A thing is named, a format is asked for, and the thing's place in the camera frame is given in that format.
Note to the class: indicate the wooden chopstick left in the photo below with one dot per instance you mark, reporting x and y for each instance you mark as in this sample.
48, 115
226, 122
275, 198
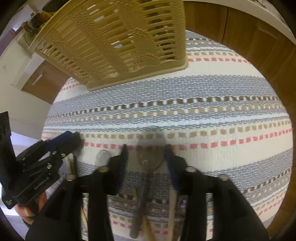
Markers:
147, 230

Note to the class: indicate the beige plastic utensil basket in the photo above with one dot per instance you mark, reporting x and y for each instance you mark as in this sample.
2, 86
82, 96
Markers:
106, 43

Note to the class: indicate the wooden chopstick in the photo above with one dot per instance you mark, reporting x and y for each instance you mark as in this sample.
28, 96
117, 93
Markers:
172, 208
147, 230

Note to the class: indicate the wooden chopstick right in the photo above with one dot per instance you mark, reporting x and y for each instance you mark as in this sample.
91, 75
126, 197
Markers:
172, 208

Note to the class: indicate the dark sauce bottles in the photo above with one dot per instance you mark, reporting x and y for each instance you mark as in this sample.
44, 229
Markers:
37, 20

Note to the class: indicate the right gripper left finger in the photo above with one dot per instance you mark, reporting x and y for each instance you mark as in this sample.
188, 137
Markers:
60, 217

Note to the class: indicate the person's left hand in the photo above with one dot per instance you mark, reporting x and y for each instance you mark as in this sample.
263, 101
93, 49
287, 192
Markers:
28, 213

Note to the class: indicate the striped woven tablecloth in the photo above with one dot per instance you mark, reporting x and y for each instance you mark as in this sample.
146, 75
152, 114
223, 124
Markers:
220, 114

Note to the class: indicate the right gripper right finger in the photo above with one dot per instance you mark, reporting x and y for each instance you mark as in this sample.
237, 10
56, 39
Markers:
233, 216

